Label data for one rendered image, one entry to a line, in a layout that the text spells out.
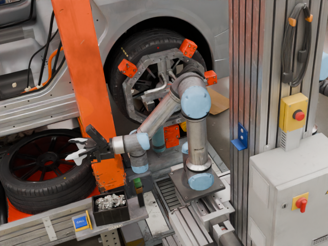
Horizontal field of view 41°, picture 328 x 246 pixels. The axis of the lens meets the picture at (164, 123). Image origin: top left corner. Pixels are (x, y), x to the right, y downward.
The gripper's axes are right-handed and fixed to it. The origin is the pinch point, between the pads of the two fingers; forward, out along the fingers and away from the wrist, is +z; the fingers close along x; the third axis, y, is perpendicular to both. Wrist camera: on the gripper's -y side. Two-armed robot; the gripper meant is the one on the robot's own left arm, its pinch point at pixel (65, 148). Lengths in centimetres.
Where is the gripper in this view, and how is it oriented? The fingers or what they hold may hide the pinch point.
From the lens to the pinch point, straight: 191.8
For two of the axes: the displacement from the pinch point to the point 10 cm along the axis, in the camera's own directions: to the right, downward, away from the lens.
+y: 1.1, 8.7, 4.7
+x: -1.0, -4.6, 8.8
